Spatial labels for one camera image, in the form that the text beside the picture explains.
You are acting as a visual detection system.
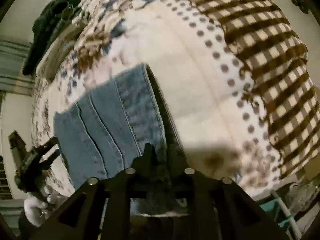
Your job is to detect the floral white bed sheet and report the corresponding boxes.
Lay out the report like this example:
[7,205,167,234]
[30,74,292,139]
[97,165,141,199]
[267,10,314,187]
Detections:
[31,0,281,197]

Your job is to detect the blue denim jeans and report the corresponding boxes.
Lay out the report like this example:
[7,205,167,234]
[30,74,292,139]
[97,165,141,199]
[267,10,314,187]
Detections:
[54,63,181,189]

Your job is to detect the teal plastic basket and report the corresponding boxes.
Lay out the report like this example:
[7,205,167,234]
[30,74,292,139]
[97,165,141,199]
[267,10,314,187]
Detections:
[259,197,294,230]

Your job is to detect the dark green folded garment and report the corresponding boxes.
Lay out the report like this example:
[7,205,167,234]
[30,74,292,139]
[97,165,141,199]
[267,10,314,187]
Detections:
[22,0,82,76]

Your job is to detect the striped folded cloth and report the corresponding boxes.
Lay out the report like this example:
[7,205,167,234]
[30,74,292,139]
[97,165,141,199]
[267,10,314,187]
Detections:
[35,16,88,83]

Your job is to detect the white gloved left hand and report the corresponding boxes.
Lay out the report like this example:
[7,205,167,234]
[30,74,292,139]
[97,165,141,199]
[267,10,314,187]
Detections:
[23,171,68,228]

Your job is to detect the brown checkered blanket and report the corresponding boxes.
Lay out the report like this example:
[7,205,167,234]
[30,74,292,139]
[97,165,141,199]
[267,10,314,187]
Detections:
[186,0,319,178]

